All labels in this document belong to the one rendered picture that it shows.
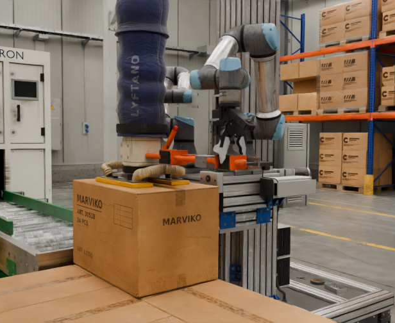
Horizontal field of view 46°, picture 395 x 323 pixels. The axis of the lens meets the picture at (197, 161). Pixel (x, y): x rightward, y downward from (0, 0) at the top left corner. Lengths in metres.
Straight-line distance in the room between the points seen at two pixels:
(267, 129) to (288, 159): 0.47
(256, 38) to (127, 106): 0.62
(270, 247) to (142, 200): 1.08
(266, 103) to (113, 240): 0.89
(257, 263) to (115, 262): 0.92
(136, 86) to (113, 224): 0.59
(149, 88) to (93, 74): 10.07
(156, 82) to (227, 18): 0.75
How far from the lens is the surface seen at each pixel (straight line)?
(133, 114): 1.99
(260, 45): 2.03
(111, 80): 5.68
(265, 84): 2.09
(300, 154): 2.66
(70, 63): 11.86
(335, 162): 10.23
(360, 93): 9.83
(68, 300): 1.87
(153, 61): 2.03
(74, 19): 12.09
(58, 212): 3.50
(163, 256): 1.85
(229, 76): 1.60
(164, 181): 2.03
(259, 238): 2.57
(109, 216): 1.96
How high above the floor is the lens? 1.17
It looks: 3 degrees down
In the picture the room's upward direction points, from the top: straight up
